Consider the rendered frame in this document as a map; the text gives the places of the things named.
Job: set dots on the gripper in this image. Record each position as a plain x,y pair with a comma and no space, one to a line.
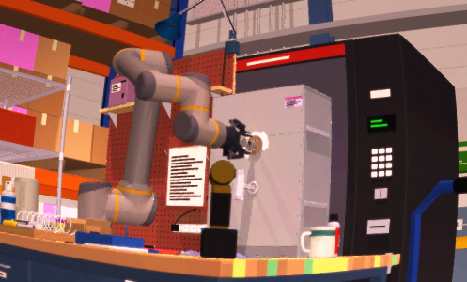
230,140

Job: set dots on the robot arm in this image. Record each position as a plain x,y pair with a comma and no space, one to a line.
143,129

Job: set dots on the white latch plate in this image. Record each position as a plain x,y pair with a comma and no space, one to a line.
239,184

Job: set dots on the black vending machine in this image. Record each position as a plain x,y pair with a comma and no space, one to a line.
409,157

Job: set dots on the blue mat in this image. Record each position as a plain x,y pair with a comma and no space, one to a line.
107,239

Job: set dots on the wooden tray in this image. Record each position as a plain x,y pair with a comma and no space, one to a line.
88,226

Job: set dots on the pink label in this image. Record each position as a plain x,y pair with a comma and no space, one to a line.
293,102

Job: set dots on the white printed paper sheet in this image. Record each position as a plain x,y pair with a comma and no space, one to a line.
186,176

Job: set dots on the red pegboard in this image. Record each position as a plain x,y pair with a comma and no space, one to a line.
213,72

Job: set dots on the white power strip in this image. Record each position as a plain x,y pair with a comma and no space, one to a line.
190,228

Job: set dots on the white mug with green stripe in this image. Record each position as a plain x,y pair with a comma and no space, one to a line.
321,241

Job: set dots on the red white bottle black cap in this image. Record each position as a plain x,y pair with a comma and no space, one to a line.
336,227

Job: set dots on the purple box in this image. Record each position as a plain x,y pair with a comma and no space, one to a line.
122,91

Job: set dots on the blue desk lamp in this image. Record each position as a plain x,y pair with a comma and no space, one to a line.
169,25

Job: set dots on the brown cardboard box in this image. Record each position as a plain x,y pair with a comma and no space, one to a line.
139,9
86,143
52,59
46,131

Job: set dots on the orange storage rack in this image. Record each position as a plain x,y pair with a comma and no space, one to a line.
84,35

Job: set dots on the blue hand truck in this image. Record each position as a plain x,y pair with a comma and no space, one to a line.
425,219

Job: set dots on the beige roll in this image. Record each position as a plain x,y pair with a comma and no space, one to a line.
27,196

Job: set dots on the red bin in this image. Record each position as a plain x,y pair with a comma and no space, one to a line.
9,125

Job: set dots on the yellow marker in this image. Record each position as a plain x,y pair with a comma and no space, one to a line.
15,223

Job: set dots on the blue white bottle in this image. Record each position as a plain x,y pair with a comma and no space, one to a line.
8,204

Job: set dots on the pink box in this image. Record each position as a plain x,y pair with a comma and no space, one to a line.
9,45

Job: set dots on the wooden wall shelf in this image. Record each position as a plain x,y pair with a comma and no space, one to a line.
117,108
221,90

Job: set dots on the black and yellow post stand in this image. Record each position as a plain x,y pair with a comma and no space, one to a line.
221,219

